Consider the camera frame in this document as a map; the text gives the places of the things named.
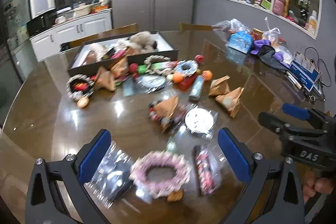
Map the black white scrunchie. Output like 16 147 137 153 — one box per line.
66 74 95 102

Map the pink pouch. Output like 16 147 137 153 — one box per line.
273 0 286 16

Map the blue box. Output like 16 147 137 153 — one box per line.
226 31 255 54

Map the clear packet with black item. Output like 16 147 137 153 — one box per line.
84 141 139 207

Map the black shallow box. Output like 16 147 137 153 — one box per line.
68 31 179 77

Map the black cable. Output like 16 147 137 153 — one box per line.
304 47 332 88

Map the pink crochet scrunchie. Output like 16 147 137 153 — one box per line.
130 151 192 202

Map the green pink packet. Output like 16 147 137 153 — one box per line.
152 61 179 71

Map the beige basin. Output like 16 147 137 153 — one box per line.
64 3 101 18

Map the blue white carton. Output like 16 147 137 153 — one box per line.
290 51 322 92

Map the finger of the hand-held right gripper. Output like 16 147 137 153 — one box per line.
282 103 331 130
258 112 327 144

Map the purple plush toy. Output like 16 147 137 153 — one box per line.
251 39 271 55

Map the bead bracelet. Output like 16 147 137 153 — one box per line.
148 101 188 132

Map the white disc in clear bag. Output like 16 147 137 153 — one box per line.
181 107 218 140

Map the brown glossy desktop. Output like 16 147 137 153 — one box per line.
0 30 331 224

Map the kraft paper pyramid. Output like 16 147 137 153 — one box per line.
209 76 231 97
94 67 116 92
110 56 130 80
152 96 181 119
215 87 244 118

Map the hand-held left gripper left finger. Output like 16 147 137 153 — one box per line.
24 129 112 224

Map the beige crochet scrunchie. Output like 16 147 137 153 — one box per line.
144 55 168 73

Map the clear plastic bag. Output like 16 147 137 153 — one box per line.
211 19 252 41

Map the wooden chair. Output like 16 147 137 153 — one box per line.
61 23 138 52
178 22 213 31

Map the grey cloth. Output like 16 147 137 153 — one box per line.
259 47 289 72

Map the person's right hand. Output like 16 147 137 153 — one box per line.
302 170 335 203

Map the clear bag with white ribbon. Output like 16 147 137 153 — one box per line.
262 17 281 43

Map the glass sliding door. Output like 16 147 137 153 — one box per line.
0 0 37 88

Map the cream crochet scrunchie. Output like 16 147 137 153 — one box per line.
88 44 108 62

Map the orange-red lighter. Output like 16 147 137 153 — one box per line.
179 74 200 92

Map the round cookie toy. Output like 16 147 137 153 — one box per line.
77 97 90 109

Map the pink patterned lighter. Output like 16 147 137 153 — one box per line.
194 146 218 195

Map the white base cabinet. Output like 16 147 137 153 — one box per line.
29 10 113 62

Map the beige plush toy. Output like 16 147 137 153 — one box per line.
118 32 158 54

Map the black microwave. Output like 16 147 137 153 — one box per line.
26 12 57 37

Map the yellow white bottle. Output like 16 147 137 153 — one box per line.
307 11 318 33

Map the silver tube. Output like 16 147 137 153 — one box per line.
286 71 303 89

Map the black disc in clear bag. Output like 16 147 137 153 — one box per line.
136 73 168 94

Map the blue white crochet scrunchie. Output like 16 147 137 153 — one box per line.
175 60 200 76

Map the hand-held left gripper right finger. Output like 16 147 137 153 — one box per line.
217 127 306 224

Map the teal tube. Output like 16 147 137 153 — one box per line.
188 76 205 102

